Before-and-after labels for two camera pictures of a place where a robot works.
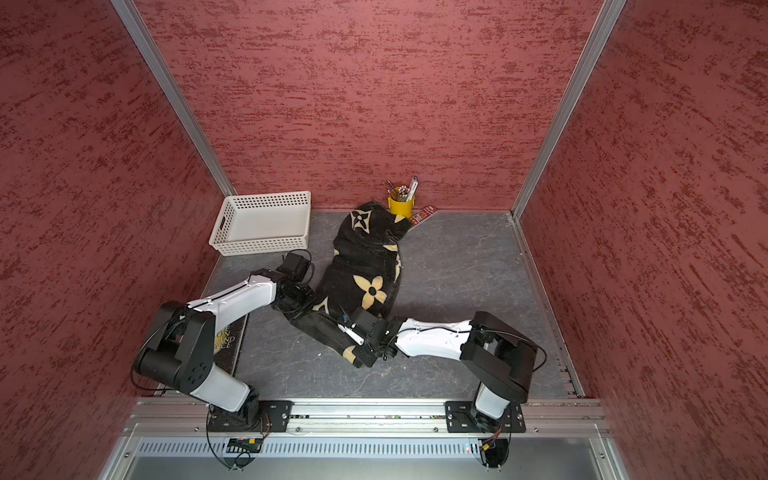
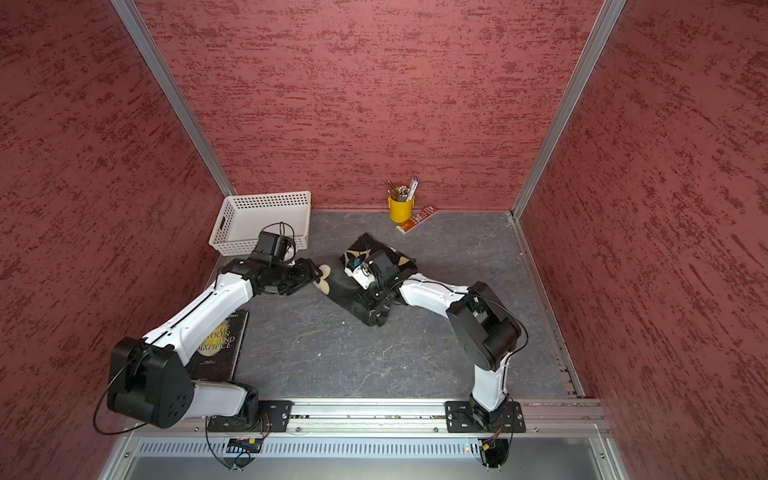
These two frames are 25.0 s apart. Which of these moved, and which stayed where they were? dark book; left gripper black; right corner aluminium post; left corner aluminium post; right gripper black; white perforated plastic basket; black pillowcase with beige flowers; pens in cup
Moved: left gripper black; right gripper black; black pillowcase with beige flowers
Stayed: pens in cup; right corner aluminium post; white perforated plastic basket; left corner aluminium post; dark book
